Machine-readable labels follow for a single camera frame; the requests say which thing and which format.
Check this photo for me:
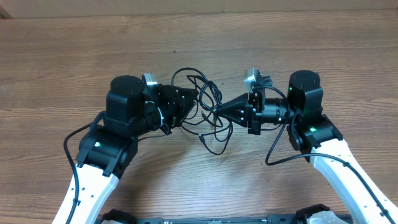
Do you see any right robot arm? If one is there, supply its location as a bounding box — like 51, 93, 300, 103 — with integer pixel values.
216, 68, 397, 223

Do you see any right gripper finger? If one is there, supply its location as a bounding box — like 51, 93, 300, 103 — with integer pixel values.
216, 95, 249, 116
222, 114, 248, 128

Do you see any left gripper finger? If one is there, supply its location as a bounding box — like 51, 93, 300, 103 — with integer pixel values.
174, 98, 195, 126
177, 87, 199, 103

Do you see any right camera cable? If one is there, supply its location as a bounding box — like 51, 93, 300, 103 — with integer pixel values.
264, 85, 396, 224

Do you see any left camera cable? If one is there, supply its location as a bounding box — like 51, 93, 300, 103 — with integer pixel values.
63, 123, 94, 224

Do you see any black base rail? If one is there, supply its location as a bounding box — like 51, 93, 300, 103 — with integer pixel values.
95, 204, 354, 224

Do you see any camera cable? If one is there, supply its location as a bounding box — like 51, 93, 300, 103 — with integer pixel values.
63, 123, 94, 224
264, 85, 396, 224

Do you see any thick black USB cable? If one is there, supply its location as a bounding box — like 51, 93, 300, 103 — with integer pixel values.
170, 67, 234, 156

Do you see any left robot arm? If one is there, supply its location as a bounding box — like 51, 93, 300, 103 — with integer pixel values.
53, 73, 199, 223

